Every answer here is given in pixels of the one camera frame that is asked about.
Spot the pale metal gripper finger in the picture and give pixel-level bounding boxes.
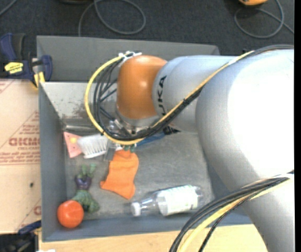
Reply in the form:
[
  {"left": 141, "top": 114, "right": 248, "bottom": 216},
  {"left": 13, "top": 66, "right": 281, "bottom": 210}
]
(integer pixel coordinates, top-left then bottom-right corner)
[{"left": 104, "top": 140, "right": 118, "bottom": 163}]

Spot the white bristle brush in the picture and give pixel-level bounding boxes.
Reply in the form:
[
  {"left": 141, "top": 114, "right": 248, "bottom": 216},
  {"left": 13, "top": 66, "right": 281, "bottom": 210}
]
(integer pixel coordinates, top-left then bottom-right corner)
[{"left": 76, "top": 134, "right": 109, "bottom": 159}]

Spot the orange cloth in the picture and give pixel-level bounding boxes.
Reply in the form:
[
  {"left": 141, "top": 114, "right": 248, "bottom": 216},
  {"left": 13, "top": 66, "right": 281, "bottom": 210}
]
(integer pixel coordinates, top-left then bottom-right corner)
[{"left": 100, "top": 149, "right": 140, "bottom": 201}]

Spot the green and purple toy figure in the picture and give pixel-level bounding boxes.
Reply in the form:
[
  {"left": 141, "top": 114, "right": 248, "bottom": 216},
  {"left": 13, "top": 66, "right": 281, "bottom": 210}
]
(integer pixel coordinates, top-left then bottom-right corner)
[{"left": 70, "top": 162, "right": 101, "bottom": 213}]

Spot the grey metal bin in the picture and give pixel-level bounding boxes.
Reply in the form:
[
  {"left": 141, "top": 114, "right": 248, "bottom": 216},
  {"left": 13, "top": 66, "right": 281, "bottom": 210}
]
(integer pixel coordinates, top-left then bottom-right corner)
[{"left": 36, "top": 35, "right": 254, "bottom": 243}]

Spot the orange ball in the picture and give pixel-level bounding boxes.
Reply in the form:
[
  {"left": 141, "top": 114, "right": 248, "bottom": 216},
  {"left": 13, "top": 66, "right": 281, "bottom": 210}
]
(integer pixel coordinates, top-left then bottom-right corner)
[{"left": 56, "top": 199, "right": 85, "bottom": 229}]

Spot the clear plastic bottle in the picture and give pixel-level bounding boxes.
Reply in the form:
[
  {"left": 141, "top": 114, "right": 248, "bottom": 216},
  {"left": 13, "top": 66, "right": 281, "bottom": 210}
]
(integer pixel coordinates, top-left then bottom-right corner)
[{"left": 130, "top": 184, "right": 204, "bottom": 217}]

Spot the brown cardboard board, red print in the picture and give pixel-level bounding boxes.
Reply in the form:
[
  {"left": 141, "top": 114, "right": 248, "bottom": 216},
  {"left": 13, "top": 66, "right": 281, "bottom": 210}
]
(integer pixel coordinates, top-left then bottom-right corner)
[{"left": 0, "top": 78, "right": 42, "bottom": 236}]

